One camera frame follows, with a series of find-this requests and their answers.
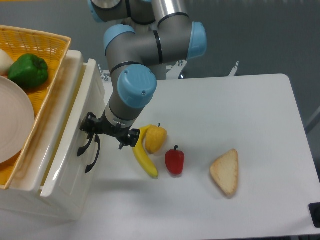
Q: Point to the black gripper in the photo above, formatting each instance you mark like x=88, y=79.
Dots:
x=92, y=125

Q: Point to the white drawer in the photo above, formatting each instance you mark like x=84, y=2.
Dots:
x=67, y=184

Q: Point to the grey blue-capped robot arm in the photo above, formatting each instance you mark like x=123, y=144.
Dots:
x=171, y=36

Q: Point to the white plastic drawer cabinet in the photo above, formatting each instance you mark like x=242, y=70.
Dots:
x=24, y=192

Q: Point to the yellow toy banana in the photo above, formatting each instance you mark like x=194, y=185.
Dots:
x=142, y=157

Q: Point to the yellow toy bell pepper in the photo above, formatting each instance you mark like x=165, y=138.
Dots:
x=155, y=138

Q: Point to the red toy bell pepper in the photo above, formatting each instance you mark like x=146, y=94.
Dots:
x=174, y=161

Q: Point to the pink round plate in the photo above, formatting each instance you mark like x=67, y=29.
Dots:
x=16, y=119

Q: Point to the green toy bell pepper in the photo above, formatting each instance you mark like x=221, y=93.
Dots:
x=28, y=70

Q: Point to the triangular toast bread slice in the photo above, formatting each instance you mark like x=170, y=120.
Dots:
x=225, y=172

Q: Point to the white toy onion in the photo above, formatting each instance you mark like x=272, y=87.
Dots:
x=5, y=63

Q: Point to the yellow woven basket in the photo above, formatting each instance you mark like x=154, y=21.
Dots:
x=49, y=51

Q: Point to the black object at table edge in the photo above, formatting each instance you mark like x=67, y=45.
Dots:
x=314, y=209

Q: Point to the white metal mounting bracket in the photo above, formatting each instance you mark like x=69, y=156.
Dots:
x=105, y=74

